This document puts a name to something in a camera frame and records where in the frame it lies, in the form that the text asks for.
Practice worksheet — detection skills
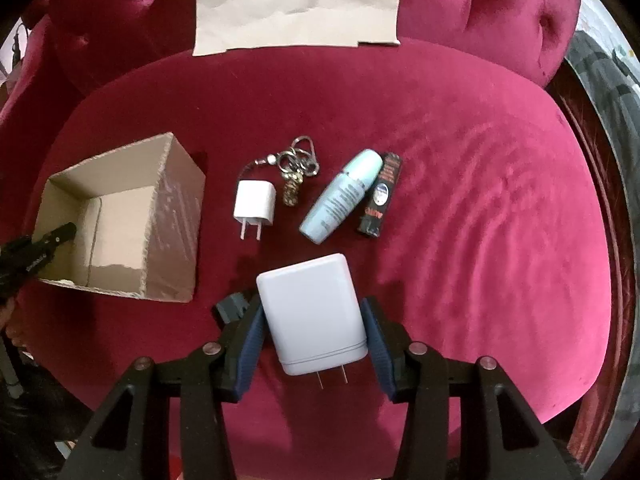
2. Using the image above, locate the cardboard box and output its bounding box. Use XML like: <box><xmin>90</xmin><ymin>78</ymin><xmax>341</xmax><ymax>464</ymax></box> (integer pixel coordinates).
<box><xmin>34</xmin><ymin>132</ymin><xmax>205</xmax><ymax>302</ymax></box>

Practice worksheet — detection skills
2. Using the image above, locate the large white charger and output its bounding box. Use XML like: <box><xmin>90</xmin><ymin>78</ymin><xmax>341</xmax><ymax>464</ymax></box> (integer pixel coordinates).
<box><xmin>256</xmin><ymin>254</ymin><xmax>368</xmax><ymax>380</ymax></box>

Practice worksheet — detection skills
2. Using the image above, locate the dark blue key fob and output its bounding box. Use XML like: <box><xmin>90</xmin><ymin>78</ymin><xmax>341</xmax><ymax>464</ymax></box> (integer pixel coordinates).
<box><xmin>213</xmin><ymin>292</ymin><xmax>250</xmax><ymax>326</ymax></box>

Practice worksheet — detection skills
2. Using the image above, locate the small white charger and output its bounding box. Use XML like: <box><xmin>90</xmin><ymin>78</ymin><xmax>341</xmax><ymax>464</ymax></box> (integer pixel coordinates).
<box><xmin>233</xmin><ymin>180</ymin><xmax>277</xmax><ymax>240</ymax></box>

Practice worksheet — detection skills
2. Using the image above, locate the light blue roll-on bottle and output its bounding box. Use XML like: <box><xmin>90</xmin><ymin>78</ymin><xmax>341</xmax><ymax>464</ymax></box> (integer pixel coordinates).
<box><xmin>298</xmin><ymin>148</ymin><xmax>383</xmax><ymax>245</ymax></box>

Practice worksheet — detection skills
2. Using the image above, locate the red velvet armchair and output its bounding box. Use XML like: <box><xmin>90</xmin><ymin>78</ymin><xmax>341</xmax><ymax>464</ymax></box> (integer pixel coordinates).
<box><xmin>0</xmin><ymin>0</ymin><xmax>632</xmax><ymax>480</ymax></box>

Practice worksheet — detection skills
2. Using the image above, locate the brown paper sheet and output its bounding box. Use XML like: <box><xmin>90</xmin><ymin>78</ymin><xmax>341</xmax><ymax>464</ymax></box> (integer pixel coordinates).
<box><xmin>193</xmin><ymin>0</ymin><xmax>399</xmax><ymax>56</ymax></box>

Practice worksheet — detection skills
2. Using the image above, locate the metal keychain with rings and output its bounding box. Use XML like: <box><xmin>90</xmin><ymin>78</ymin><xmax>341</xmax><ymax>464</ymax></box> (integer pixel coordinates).
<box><xmin>236</xmin><ymin>136</ymin><xmax>320</xmax><ymax>207</ymax></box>

